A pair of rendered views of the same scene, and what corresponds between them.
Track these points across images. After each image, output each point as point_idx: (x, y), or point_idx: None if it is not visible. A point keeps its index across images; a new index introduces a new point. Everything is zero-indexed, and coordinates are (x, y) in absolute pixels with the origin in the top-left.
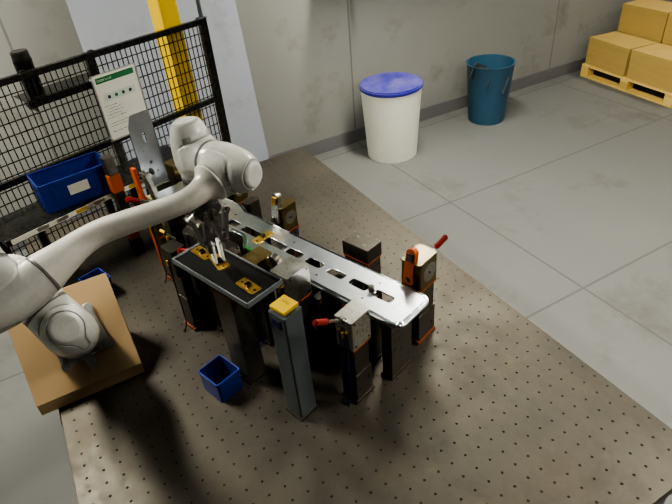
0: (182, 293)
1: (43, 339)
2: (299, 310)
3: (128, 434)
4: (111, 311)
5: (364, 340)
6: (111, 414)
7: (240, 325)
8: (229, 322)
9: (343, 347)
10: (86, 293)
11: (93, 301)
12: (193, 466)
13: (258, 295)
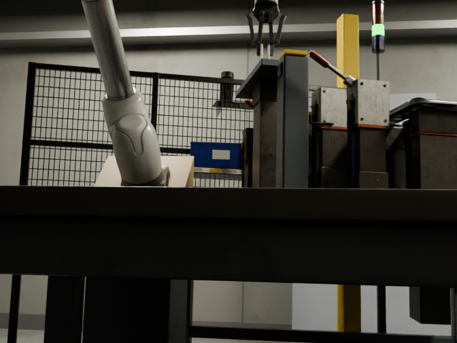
0: (245, 184)
1: (113, 129)
2: (305, 58)
3: None
4: (180, 177)
5: (377, 122)
6: None
7: (264, 137)
8: (256, 138)
9: (349, 125)
10: (171, 162)
11: (171, 168)
12: None
13: (277, 60)
